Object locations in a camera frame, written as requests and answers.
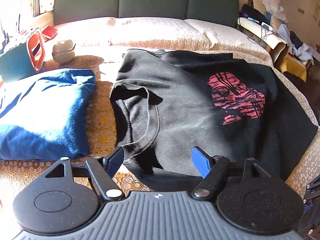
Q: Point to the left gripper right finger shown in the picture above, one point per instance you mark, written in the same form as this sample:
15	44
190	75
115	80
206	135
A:
217	172

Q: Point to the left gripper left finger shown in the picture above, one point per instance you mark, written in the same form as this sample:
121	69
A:
100	172

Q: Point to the black sweatshirt with red print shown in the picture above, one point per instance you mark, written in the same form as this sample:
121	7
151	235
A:
166	103

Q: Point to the wooden armchair with clothes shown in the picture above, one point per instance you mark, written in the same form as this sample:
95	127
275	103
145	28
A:
289	54

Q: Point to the folded blue garment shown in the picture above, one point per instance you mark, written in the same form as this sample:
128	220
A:
43	116

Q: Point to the floral lace tablecloth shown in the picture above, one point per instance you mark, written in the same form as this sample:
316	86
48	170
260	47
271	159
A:
101	131

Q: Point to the round ceramic teapot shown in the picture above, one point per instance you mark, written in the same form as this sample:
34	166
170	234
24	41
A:
63	51

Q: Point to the teal orange storage box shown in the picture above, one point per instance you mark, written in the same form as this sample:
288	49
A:
23	58

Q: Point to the red booklet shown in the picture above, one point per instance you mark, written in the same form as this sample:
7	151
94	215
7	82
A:
49	32

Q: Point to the white power strip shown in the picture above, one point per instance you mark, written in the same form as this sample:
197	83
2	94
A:
266	26

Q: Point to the dark green sofa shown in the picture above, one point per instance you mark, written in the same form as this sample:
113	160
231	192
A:
224	12

